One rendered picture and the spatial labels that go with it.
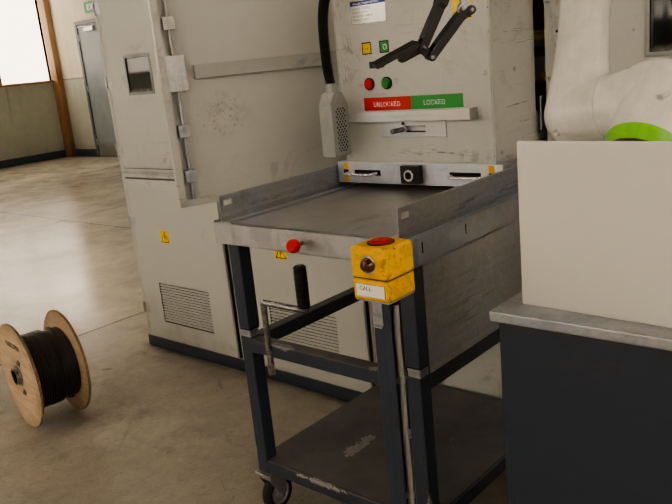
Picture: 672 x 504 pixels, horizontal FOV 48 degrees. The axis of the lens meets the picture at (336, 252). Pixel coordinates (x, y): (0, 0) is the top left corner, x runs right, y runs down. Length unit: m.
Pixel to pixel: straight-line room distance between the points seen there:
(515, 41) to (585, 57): 0.48
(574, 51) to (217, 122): 1.12
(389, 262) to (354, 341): 1.39
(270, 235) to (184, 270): 1.49
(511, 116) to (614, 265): 0.76
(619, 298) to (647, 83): 0.38
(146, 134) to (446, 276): 1.86
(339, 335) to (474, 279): 1.00
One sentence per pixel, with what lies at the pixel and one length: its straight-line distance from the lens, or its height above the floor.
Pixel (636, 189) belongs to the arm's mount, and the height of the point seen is 0.97.
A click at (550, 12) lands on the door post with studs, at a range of 2.09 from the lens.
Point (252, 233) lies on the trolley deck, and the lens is 1.85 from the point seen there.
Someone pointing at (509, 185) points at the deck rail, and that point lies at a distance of 1.93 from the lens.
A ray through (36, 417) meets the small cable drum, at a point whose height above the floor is 0.06.
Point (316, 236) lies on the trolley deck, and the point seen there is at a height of 0.84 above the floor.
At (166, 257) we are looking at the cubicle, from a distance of 3.34.
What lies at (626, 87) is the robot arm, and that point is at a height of 1.12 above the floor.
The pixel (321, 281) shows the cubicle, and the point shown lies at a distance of 2.68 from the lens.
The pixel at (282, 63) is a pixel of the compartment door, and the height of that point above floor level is 1.22.
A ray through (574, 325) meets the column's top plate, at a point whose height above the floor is 0.75.
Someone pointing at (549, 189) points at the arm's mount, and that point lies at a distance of 1.35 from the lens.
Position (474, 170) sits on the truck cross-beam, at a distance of 1.96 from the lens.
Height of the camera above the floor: 1.22
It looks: 14 degrees down
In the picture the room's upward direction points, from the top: 6 degrees counter-clockwise
